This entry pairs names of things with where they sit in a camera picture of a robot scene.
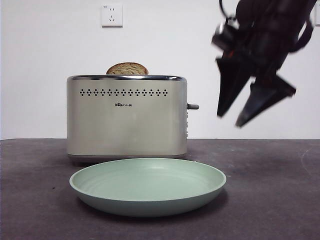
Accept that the pale green round plate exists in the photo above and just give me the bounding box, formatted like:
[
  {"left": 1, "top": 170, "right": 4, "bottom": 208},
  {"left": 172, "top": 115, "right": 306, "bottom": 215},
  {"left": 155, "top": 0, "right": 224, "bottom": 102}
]
[{"left": 69, "top": 157, "right": 227, "bottom": 218}]

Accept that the round-topped bread slice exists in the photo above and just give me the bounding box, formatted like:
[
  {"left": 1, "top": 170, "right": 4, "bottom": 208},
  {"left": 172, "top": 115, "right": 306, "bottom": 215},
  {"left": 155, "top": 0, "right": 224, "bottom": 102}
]
[{"left": 105, "top": 62, "right": 149, "bottom": 75}]

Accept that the cream two-slot toaster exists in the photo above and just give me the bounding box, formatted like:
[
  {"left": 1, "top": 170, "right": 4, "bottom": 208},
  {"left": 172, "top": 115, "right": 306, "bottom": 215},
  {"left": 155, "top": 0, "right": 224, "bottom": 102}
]
[{"left": 66, "top": 74, "right": 188, "bottom": 167}]

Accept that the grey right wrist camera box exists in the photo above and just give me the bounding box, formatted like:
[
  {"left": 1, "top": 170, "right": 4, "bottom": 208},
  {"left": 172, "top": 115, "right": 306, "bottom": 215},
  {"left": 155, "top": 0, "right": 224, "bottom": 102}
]
[{"left": 211, "top": 17, "right": 241, "bottom": 51}]

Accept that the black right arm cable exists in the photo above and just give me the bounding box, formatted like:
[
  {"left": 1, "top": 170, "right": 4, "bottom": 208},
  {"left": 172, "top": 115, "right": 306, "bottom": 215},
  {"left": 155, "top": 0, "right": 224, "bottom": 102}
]
[{"left": 219, "top": 0, "right": 237, "bottom": 20}]

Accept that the white wall power socket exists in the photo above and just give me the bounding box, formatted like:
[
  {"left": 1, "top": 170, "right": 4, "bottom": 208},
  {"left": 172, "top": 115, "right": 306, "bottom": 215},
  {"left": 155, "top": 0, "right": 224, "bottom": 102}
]
[{"left": 101, "top": 4, "right": 124, "bottom": 28}]

